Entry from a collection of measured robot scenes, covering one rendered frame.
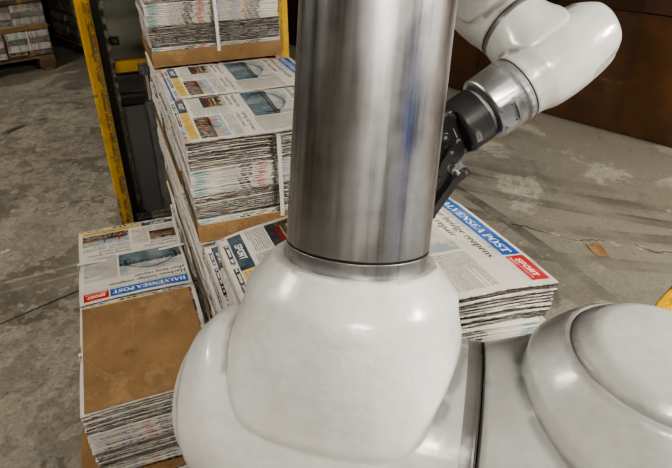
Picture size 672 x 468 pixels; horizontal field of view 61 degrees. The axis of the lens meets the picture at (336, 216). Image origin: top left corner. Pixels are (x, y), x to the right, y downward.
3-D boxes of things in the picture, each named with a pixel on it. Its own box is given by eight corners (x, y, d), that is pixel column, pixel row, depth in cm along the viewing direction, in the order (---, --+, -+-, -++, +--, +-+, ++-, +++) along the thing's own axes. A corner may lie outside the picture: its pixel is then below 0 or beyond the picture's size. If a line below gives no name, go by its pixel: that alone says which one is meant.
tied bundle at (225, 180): (198, 246, 124) (184, 147, 112) (180, 188, 148) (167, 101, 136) (359, 215, 135) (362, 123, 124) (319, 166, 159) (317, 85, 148)
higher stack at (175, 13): (198, 354, 212) (137, -19, 147) (185, 306, 236) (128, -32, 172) (297, 328, 224) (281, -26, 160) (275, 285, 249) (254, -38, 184)
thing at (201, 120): (185, 147, 113) (184, 142, 112) (168, 102, 136) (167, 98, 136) (356, 124, 124) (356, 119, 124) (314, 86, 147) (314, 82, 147)
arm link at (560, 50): (536, 134, 79) (476, 73, 84) (626, 71, 80) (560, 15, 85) (548, 91, 69) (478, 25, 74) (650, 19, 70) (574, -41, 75)
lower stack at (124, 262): (131, 587, 142) (76, 421, 112) (114, 375, 203) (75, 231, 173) (249, 543, 151) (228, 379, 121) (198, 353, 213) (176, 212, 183)
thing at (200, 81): (175, 102, 136) (175, 98, 136) (161, 71, 159) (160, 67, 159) (321, 85, 148) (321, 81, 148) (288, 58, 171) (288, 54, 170)
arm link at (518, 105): (544, 126, 75) (508, 152, 75) (502, 105, 83) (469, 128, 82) (528, 69, 70) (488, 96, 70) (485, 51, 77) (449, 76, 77)
